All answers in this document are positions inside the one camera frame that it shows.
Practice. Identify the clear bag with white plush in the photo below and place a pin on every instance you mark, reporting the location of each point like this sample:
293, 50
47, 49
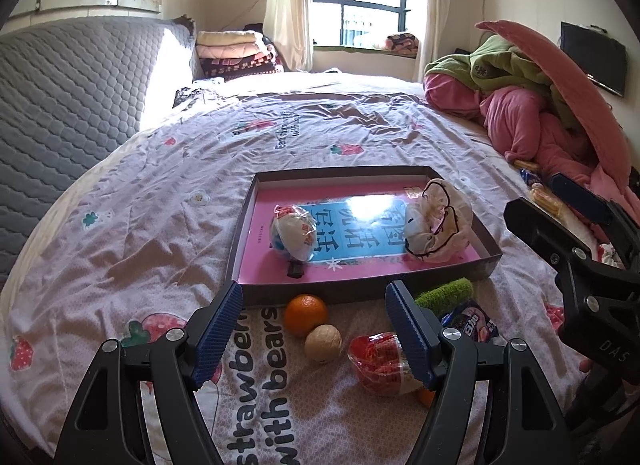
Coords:
440, 225

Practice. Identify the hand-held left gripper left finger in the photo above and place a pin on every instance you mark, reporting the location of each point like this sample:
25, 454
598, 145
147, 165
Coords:
220, 330

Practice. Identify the orange fruit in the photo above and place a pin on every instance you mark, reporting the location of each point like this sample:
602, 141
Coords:
426, 397
306, 315

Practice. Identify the white and pink scrunchie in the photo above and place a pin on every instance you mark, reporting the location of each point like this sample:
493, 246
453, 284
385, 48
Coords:
609, 254

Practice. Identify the yellow snack packets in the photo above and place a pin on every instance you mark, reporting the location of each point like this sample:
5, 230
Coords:
545, 200

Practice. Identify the small blue snack packet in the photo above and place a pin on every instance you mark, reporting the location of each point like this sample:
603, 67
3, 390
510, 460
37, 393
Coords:
530, 176

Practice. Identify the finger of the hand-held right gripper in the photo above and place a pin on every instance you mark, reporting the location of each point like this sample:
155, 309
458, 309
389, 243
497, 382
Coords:
580, 195
540, 227

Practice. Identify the beige walnut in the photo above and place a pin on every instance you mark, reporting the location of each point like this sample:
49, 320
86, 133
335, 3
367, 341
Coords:
322, 345

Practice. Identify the pink patterned sill cushion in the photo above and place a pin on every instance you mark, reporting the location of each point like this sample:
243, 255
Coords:
402, 43

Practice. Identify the small orange snack packet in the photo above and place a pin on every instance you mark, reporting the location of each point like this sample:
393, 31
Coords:
525, 164

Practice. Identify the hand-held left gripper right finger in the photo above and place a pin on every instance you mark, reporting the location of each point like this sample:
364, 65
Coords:
407, 330

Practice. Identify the red egg toy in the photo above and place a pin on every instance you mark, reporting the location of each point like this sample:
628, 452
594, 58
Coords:
380, 362

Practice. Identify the green fuzzy scrunchie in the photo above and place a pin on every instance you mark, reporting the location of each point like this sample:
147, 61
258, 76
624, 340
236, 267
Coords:
445, 294

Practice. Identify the black flat television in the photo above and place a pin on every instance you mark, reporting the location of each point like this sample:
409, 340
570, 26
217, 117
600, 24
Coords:
592, 57

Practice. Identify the grey quilted headboard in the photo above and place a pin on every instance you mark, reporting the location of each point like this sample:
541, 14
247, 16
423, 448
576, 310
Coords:
65, 95

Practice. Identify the shallow brown cardboard box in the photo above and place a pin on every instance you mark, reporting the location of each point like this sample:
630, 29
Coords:
350, 294

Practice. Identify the dark floral cloth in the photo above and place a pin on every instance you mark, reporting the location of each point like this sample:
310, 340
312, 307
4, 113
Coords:
195, 96

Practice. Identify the large pink pad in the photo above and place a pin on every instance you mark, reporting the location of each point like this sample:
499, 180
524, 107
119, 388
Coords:
575, 90

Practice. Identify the stack of folded blankets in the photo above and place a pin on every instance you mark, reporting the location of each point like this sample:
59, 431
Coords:
230, 42

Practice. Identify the white wrapped egg toy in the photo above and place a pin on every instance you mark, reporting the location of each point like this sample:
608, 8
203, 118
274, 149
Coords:
295, 232

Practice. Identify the dark blue snack packet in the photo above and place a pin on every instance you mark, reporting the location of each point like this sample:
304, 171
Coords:
470, 320

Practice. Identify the cream curtain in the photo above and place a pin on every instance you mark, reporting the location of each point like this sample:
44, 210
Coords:
287, 5
435, 5

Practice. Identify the strawberry printed pink bedsheet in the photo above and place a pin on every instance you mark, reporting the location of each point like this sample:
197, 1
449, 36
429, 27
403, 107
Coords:
150, 225

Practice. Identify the pink crumpled quilt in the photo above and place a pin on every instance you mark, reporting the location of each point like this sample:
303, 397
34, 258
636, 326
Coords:
525, 125

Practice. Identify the person's right hand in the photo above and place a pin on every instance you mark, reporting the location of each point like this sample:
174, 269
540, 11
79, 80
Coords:
585, 365

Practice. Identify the green fleece blanket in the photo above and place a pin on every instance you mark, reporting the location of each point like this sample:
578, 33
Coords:
480, 67

